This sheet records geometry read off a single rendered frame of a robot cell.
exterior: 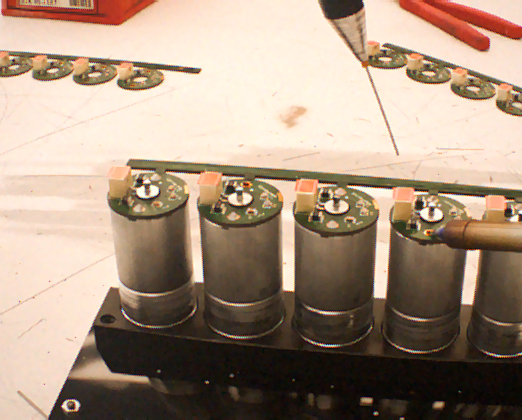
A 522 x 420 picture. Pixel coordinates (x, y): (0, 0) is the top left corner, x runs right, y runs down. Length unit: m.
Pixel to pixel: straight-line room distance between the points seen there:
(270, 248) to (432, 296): 0.05
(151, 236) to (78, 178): 0.15
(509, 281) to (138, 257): 0.11
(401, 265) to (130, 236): 0.08
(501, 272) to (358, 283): 0.04
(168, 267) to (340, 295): 0.05
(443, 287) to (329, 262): 0.03
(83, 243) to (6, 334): 0.06
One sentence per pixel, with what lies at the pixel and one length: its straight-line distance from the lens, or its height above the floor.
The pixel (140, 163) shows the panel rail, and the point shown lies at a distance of 0.33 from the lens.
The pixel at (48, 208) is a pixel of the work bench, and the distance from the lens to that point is 0.43.
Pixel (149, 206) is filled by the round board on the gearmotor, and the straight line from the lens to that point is 0.31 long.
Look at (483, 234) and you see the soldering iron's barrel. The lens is 0.27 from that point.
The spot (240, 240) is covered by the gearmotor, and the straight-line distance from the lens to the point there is 0.30.
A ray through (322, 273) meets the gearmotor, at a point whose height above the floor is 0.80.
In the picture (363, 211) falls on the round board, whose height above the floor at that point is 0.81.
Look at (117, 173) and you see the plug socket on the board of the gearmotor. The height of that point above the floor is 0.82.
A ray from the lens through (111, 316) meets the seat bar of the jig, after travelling 0.33.
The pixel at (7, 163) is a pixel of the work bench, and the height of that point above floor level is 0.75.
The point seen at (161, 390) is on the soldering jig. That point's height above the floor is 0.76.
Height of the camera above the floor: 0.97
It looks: 32 degrees down
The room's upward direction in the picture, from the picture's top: 2 degrees counter-clockwise
